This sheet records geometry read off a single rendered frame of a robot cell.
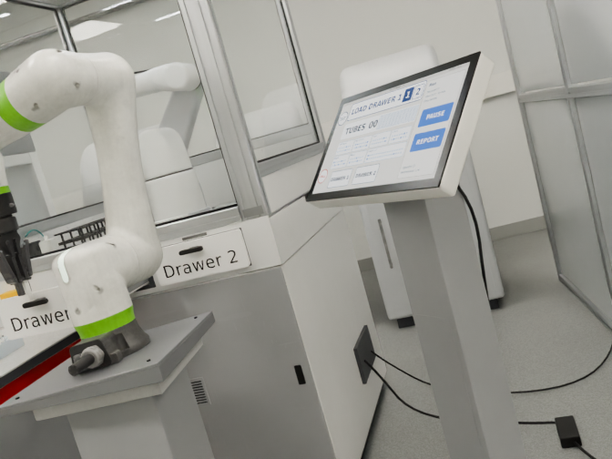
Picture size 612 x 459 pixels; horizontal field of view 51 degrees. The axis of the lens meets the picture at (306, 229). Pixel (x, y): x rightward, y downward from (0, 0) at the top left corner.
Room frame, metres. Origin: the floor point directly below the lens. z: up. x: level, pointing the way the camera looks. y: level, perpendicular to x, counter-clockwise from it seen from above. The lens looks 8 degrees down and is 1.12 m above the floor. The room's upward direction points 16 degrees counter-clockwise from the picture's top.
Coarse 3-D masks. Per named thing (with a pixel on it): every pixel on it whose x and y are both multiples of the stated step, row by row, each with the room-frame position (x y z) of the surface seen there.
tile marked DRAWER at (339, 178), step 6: (348, 168) 1.60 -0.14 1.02; (336, 174) 1.64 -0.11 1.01; (342, 174) 1.61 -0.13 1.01; (348, 174) 1.59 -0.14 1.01; (330, 180) 1.65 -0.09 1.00; (336, 180) 1.62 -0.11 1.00; (342, 180) 1.60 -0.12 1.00; (348, 180) 1.57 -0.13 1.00; (330, 186) 1.64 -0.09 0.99; (336, 186) 1.61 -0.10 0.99; (342, 186) 1.58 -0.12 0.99
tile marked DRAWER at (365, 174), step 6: (360, 168) 1.55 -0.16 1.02; (366, 168) 1.53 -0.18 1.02; (372, 168) 1.50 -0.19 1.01; (378, 168) 1.48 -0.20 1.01; (354, 174) 1.56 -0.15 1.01; (360, 174) 1.54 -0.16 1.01; (366, 174) 1.51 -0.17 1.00; (372, 174) 1.49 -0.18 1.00; (354, 180) 1.55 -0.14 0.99; (360, 180) 1.53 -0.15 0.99; (366, 180) 1.50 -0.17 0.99; (372, 180) 1.48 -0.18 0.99
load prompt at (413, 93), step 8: (424, 80) 1.49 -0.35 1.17; (400, 88) 1.57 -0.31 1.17; (408, 88) 1.53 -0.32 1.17; (416, 88) 1.50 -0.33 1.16; (424, 88) 1.47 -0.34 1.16; (384, 96) 1.61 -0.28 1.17; (392, 96) 1.58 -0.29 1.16; (400, 96) 1.55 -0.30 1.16; (408, 96) 1.52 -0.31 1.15; (416, 96) 1.49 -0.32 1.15; (352, 104) 1.74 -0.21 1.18; (360, 104) 1.70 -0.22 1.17; (368, 104) 1.67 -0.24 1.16; (376, 104) 1.63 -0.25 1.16; (384, 104) 1.59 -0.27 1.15; (392, 104) 1.56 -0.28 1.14; (400, 104) 1.53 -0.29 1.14; (352, 112) 1.72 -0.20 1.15; (360, 112) 1.68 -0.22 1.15; (368, 112) 1.65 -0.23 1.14; (376, 112) 1.61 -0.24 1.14
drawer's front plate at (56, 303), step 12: (12, 300) 1.69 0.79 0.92; (48, 300) 1.66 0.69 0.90; (60, 300) 1.65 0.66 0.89; (0, 312) 1.70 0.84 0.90; (12, 312) 1.69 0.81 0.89; (24, 312) 1.68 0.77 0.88; (36, 312) 1.67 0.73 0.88; (48, 312) 1.66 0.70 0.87; (24, 324) 1.69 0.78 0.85; (36, 324) 1.67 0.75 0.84; (48, 324) 1.66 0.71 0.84; (60, 324) 1.66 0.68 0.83; (72, 324) 1.65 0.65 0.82; (12, 336) 1.70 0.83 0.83; (24, 336) 1.69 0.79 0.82
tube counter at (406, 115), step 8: (392, 112) 1.55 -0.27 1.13; (400, 112) 1.52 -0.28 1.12; (408, 112) 1.48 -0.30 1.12; (416, 112) 1.46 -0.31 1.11; (376, 120) 1.59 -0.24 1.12; (384, 120) 1.56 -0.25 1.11; (392, 120) 1.53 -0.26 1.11; (400, 120) 1.50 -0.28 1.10; (408, 120) 1.47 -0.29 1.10; (368, 128) 1.61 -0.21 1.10; (376, 128) 1.57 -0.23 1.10
